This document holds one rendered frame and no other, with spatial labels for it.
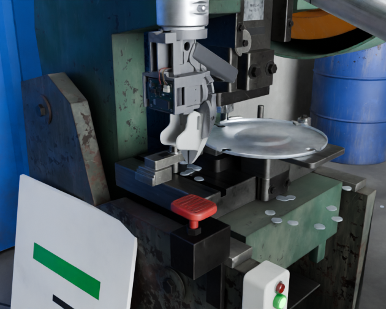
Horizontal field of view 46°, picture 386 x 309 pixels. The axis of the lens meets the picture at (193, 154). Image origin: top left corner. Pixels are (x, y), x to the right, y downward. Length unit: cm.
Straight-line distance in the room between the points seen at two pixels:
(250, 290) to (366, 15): 48
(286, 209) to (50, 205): 65
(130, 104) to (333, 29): 58
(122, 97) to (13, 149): 103
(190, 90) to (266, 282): 36
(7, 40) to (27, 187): 76
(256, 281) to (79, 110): 61
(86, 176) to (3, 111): 93
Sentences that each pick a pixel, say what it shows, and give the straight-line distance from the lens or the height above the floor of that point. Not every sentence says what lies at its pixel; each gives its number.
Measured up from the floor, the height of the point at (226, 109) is 83.
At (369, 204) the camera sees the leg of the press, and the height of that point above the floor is 59.
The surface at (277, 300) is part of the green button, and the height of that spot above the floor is 59.
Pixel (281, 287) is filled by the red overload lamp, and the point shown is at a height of 61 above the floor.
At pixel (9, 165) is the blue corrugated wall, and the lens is 211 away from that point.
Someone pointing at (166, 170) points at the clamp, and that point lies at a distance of 100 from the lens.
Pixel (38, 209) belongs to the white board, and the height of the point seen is 51.
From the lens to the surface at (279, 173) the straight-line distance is 107.
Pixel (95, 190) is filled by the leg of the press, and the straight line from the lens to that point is 119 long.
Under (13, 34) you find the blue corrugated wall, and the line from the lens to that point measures 200.
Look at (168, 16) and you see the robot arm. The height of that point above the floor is 107.
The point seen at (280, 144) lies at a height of 78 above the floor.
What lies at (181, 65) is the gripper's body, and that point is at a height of 100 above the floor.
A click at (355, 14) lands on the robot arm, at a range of 71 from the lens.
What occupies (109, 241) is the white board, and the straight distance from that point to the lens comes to 115.
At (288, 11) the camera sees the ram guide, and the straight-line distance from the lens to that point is 110.
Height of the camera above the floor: 110
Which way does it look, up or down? 20 degrees down
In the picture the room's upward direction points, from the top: straight up
